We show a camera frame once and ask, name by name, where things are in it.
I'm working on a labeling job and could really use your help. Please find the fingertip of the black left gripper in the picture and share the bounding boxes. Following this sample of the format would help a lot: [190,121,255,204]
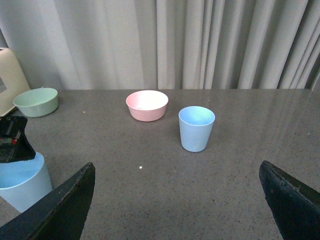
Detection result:
[0,116,36,163]

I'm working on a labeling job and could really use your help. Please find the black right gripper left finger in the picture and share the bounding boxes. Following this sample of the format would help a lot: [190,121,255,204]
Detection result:
[0,162,96,240]

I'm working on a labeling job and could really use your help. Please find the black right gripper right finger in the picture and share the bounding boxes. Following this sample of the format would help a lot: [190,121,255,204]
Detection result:
[259,160,320,240]

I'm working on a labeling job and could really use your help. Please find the light blue cup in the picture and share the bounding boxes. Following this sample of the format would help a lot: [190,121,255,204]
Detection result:
[178,106,216,153]
[0,152,53,213]

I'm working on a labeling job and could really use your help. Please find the green bowl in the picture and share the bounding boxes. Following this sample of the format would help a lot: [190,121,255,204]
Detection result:
[13,87,59,118]

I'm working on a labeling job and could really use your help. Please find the cream white toaster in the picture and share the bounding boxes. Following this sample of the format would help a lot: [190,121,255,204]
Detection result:
[0,47,31,117]

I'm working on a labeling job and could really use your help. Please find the pink bowl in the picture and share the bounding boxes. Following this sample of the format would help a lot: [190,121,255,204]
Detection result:
[125,90,169,122]

